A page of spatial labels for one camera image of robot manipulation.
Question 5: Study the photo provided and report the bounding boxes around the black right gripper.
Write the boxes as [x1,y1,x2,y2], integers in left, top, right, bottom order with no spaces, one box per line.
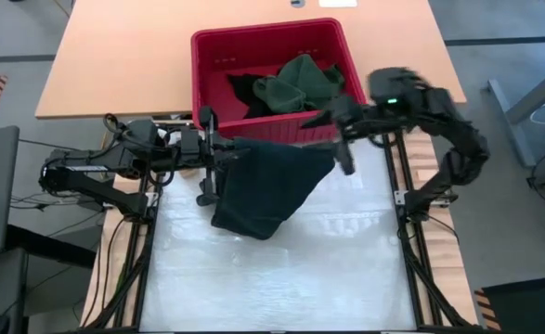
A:
[301,94,371,177]

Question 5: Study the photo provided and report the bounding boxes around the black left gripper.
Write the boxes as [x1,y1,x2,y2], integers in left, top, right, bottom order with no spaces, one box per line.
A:
[176,105,251,208]

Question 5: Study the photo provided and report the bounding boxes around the dark navy garment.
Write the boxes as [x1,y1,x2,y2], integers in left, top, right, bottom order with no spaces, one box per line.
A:
[210,137,337,241]

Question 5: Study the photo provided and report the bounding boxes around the black garment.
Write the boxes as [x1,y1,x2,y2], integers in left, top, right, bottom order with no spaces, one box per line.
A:
[227,72,278,120]

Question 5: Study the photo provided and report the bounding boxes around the green polo shirt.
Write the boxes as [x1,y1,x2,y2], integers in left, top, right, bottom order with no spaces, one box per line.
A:
[252,53,346,115]

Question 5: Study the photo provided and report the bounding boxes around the red plastic laundry bin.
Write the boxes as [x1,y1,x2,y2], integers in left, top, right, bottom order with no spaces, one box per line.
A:
[190,17,368,146]

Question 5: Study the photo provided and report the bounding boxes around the tan wooden desk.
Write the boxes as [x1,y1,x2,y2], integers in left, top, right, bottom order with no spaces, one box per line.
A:
[34,0,467,121]

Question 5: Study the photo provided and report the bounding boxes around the grey metal table stand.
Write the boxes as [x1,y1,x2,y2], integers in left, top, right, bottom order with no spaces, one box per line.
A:
[487,58,545,169]

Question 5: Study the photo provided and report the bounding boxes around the black hazard striped box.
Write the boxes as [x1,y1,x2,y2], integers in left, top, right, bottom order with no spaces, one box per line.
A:
[474,276,545,334]

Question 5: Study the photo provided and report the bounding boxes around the black cable bundle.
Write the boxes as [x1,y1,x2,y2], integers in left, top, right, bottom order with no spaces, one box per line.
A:
[85,217,155,329]
[404,250,471,329]

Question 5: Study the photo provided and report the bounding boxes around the black floor cables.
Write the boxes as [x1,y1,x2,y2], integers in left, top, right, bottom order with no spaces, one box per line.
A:
[9,137,121,211]

